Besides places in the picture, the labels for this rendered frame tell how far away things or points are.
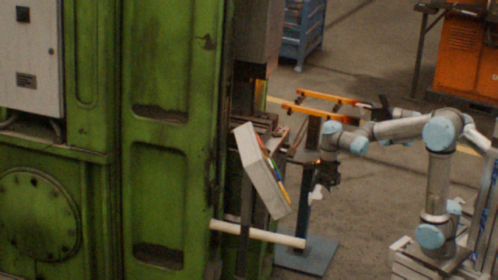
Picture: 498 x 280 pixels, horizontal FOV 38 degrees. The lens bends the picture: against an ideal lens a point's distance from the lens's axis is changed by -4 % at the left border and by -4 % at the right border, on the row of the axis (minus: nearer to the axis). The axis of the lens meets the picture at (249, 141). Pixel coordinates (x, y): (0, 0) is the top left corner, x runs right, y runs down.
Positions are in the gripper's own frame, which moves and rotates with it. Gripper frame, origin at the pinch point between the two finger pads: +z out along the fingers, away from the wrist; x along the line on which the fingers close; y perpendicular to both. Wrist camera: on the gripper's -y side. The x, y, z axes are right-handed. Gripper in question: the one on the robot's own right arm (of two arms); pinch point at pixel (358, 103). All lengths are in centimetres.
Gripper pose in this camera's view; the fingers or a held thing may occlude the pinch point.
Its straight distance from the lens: 407.9
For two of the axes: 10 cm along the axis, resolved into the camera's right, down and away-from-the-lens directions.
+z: -9.3, -2.1, 2.9
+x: 3.5, -3.8, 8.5
